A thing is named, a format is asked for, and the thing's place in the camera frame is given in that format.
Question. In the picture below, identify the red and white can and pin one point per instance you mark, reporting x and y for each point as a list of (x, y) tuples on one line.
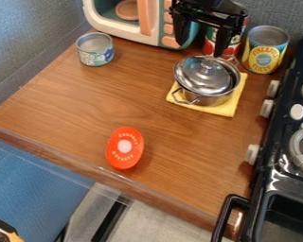
[(238, 38)]

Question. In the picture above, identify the orange round toy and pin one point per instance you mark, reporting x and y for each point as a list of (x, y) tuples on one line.
[(124, 148)]

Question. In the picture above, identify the silver lid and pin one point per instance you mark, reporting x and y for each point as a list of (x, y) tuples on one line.
[(204, 74)]

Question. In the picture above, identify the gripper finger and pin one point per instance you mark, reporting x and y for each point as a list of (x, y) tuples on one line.
[(224, 41), (182, 30)]

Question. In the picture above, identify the toy microwave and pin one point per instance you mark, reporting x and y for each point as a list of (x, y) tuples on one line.
[(128, 23)]

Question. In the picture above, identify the toy stove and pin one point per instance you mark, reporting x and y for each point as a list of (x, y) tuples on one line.
[(284, 176)]

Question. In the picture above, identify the yellow can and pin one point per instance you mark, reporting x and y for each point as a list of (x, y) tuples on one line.
[(264, 53)]

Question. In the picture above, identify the yellow cloth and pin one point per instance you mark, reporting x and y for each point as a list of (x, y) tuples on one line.
[(232, 105)]

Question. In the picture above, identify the silver pot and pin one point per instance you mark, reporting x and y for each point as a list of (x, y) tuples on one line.
[(209, 97)]

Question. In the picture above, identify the blue and green can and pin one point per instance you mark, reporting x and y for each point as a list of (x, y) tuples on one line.
[(95, 52)]

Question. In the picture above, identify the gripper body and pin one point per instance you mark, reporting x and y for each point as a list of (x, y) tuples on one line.
[(209, 12)]

